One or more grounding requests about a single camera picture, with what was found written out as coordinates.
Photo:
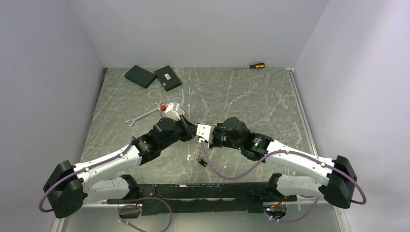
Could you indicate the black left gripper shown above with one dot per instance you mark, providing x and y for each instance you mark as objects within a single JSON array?
[{"x": 189, "y": 129}]

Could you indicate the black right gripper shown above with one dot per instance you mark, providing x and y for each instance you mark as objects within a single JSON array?
[{"x": 214, "y": 143}]

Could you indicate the metal keyring plate with rings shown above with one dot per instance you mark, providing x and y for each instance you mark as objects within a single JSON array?
[{"x": 200, "y": 153}]

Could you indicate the key with black fob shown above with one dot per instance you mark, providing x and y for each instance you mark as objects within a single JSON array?
[{"x": 202, "y": 162}]

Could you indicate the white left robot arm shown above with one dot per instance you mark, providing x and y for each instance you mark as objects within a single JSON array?
[{"x": 70, "y": 186}]

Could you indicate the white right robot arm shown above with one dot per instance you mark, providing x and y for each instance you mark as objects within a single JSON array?
[{"x": 331, "y": 179}]

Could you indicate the large chrome combination wrench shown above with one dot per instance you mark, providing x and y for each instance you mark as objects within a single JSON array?
[{"x": 130, "y": 122}]

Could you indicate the black box with label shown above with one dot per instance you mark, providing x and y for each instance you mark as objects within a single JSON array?
[{"x": 168, "y": 78}]

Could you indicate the black flat box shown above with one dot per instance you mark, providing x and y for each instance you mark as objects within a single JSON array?
[{"x": 140, "y": 76}]

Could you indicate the far black yellow screwdriver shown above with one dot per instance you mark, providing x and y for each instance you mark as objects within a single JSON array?
[{"x": 253, "y": 66}]

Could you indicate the black yellow handled screwdriver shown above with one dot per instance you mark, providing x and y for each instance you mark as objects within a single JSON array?
[{"x": 212, "y": 124}]

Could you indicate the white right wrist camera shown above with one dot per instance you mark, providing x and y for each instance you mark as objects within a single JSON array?
[{"x": 205, "y": 133}]

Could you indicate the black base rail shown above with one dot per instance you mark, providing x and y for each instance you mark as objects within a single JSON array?
[{"x": 251, "y": 197}]

